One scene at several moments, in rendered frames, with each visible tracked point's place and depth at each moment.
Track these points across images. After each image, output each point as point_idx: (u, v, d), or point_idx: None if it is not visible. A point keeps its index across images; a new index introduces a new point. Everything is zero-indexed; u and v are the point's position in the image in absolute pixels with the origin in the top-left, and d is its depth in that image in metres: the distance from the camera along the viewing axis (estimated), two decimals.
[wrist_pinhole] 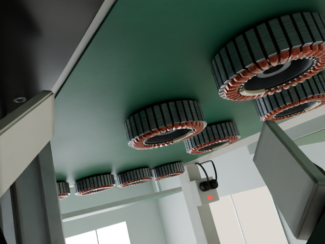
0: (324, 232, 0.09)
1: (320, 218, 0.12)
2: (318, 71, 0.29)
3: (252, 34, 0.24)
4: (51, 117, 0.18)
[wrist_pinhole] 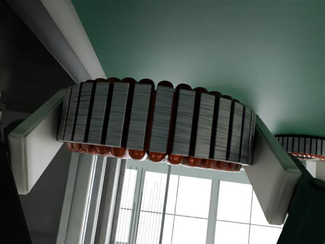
0: (296, 219, 0.10)
1: (290, 203, 0.13)
2: (239, 170, 0.16)
3: (64, 98, 0.16)
4: None
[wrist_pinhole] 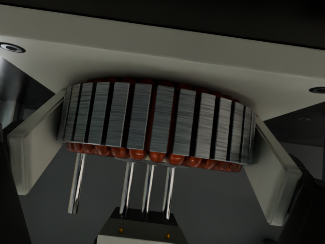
0: (297, 219, 0.10)
1: (291, 204, 0.13)
2: (239, 170, 0.16)
3: (64, 98, 0.16)
4: None
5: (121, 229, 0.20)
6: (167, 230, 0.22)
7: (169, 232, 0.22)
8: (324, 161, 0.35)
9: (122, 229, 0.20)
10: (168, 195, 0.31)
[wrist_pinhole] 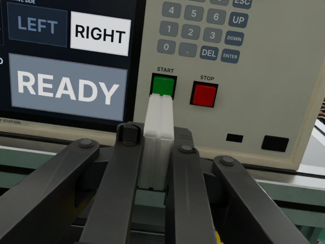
0: (181, 188, 0.11)
1: (168, 169, 0.14)
2: None
3: None
4: None
5: None
6: None
7: None
8: None
9: None
10: None
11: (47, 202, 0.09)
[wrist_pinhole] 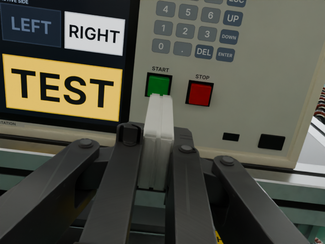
0: (181, 188, 0.11)
1: (168, 169, 0.14)
2: None
3: None
4: None
5: None
6: None
7: None
8: None
9: None
10: None
11: (47, 202, 0.09)
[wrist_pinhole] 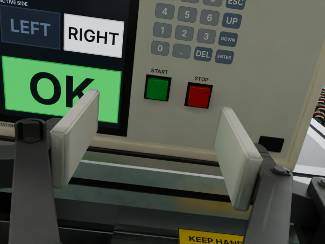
0: (262, 205, 0.10)
1: (254, 190, 0.14)
2: None
3: None
4: (96, 114, 0.19)
5: None
6: None
7: None
8: None
9: None
10: None
11: None
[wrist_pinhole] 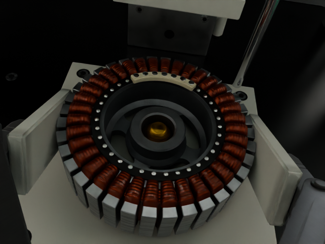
0: (297, 219, 0.10)
1: (291, 204, 0.13)
2: (67, 134, 0.15)
3: None
4: None
5: None
6: None
7: None
8: None
9: None
10: None
11: None
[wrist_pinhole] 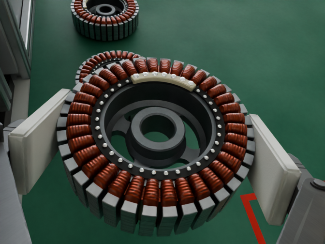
0: (296, 219, 0.10)
1: (290, 204, 0.13)
2: (67, 134, 0.15)
3: None
4: None
5: None
6: None
7: None
8: None
9: None
10: None
11: None
